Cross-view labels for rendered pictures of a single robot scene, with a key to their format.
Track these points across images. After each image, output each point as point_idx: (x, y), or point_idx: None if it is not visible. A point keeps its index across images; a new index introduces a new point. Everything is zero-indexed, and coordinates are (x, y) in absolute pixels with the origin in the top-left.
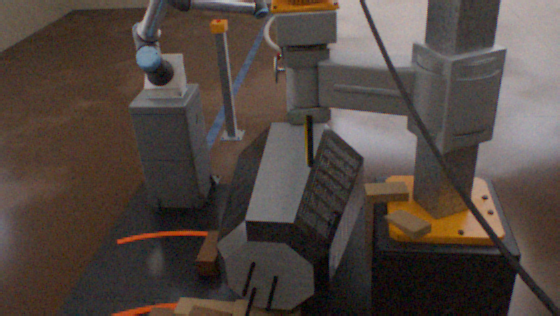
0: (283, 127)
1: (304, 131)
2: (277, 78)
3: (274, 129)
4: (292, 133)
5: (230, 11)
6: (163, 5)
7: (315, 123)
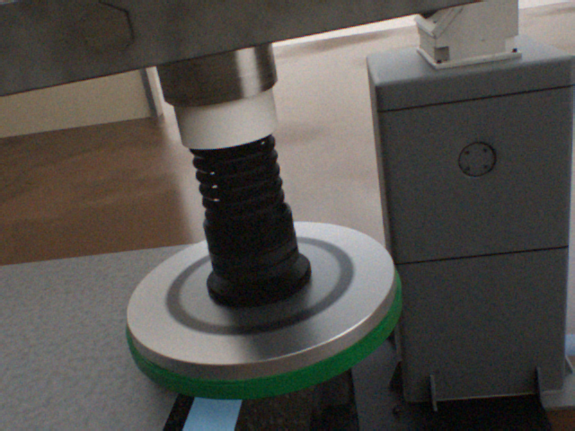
0: None
1: (68, 363)
2: None
3: (157, 258)
4: (74, 320)
5: None
6: None
7: (164, 400)
